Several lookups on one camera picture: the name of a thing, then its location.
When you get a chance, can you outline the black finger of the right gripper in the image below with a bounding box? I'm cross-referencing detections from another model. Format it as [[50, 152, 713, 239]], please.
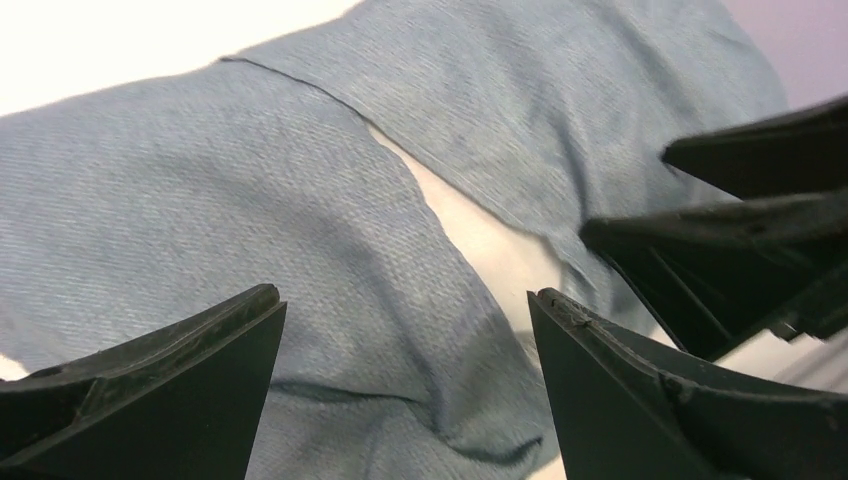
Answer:
[[662, 96, 847, 199], [580, 192, 847, 361]]

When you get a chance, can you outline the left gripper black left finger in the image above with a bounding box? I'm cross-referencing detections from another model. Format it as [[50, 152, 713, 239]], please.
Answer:
[[1, 284, 286, 480]]

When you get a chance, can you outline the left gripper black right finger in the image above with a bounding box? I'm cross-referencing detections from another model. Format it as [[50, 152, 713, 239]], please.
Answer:
[[527, 288, 847, 480]]

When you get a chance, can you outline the white pillow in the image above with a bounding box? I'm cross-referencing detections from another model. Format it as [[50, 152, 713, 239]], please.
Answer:
[[368, 124, 563, 332]]

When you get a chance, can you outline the patchwork green beige pillowcase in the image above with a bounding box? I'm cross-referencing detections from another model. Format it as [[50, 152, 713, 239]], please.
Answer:
[[1, 1, 787, 479]]

